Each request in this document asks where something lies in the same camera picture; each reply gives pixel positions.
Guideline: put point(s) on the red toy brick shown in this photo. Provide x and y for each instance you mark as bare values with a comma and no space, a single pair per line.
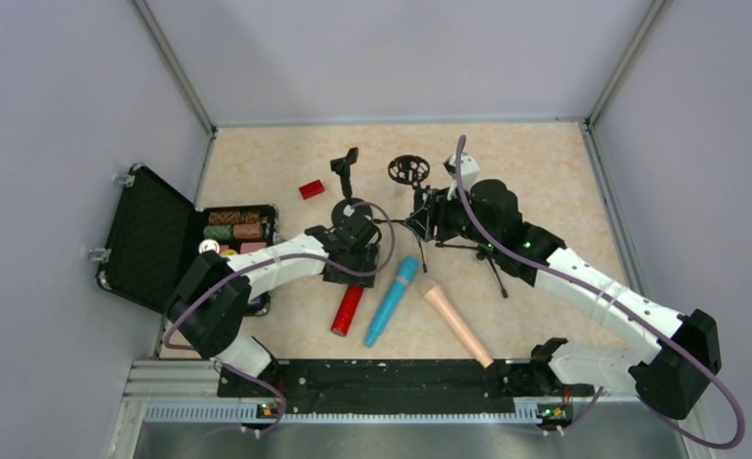
311,189

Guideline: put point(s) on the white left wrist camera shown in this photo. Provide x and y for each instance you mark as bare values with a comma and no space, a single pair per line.
357,206

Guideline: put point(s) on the black tripod clip mic stand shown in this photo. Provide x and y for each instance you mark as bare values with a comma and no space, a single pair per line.
481,254

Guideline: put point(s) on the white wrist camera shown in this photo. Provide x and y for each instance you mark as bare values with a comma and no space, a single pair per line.
357,206
469,171

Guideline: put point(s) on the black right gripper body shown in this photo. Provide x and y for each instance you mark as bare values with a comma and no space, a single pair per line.
429,215

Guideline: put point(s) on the pink microphone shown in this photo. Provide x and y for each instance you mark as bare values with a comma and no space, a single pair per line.
436,296

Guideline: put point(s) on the black round base clamp stand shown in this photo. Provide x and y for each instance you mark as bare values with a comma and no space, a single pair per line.
342,167

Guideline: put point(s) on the black shock mount tripod stand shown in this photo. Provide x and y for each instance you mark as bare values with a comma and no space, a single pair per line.
410,170

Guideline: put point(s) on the open black carrying case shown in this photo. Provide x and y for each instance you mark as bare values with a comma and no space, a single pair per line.
155,233

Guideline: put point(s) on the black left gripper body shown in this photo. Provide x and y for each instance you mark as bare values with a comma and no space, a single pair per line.
349,270

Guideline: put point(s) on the blue microphone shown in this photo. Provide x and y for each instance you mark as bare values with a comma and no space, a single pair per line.
405,273

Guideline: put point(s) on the white round token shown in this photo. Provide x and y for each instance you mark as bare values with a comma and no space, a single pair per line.
208,245

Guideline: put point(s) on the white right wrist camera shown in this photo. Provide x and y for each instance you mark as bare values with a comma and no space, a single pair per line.
469,171

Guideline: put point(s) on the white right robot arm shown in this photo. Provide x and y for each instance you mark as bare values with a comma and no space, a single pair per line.
669,356

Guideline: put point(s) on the red glitter microphone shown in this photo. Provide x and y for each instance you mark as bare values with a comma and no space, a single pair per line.
347,310

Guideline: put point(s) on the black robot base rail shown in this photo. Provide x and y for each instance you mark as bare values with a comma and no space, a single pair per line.
403,386

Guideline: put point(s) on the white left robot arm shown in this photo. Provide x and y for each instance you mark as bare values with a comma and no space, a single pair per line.
209,304

